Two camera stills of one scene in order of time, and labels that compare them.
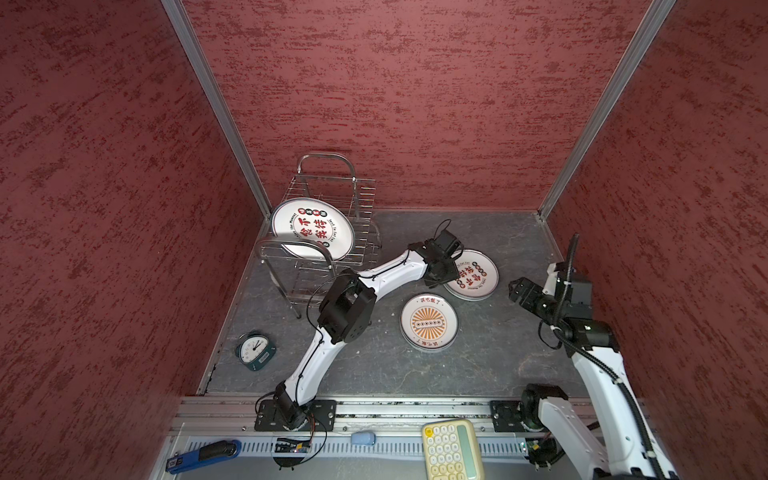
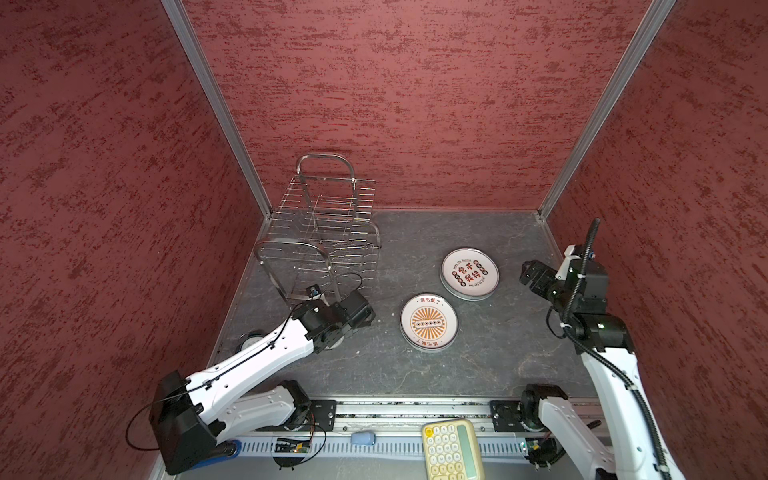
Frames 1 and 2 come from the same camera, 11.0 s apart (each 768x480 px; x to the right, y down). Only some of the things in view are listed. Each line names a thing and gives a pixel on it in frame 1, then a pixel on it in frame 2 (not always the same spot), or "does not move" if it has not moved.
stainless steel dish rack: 303,270 does not move
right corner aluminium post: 604,109 does not move
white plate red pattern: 317,219 -> 469,274
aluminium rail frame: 363,428 does not move
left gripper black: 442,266 -> 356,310
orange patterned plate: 429,323 does not move
